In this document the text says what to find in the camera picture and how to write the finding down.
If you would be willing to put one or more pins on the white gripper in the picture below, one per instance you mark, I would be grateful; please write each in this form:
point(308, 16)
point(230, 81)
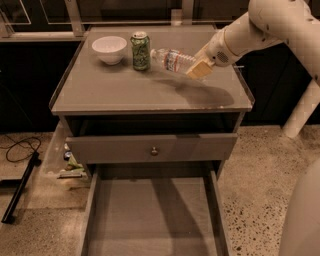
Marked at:
point(217, 50)

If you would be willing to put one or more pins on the grey drawer cabinet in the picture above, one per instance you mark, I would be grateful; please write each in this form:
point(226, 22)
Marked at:
point(95, 99)

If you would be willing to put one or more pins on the brass drawer knob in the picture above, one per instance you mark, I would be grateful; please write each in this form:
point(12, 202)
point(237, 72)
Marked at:
point(154, 151)

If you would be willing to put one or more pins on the white ceramic bowl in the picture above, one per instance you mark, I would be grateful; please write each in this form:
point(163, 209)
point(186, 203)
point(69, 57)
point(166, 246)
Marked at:
point(110, 49)

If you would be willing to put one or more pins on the grey top drawer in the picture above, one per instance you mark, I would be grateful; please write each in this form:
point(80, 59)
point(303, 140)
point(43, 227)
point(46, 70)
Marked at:
point(136, 149)

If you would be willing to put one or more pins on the open grey middle drawer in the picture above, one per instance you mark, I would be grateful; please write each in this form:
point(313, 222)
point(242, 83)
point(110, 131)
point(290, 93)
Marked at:
point(154, 211)

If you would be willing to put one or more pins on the metal railing frame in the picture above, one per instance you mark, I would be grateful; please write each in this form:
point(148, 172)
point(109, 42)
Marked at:
point(68, 20)

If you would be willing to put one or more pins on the green soda can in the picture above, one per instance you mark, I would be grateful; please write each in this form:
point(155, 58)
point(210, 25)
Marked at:
point(140, 50)

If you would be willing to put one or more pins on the black metal floor stand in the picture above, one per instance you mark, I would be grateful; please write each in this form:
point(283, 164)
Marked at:
point(18, 185)

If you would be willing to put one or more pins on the clear plastic storage bin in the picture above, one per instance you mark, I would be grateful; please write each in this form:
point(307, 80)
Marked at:
point(58, 160)

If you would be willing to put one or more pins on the clear plastic water bottle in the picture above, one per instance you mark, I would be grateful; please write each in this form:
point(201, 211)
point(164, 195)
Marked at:
point(172, 60)

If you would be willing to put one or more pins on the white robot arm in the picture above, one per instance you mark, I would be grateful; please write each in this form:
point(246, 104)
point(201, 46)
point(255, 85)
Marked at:
point(267, 23)

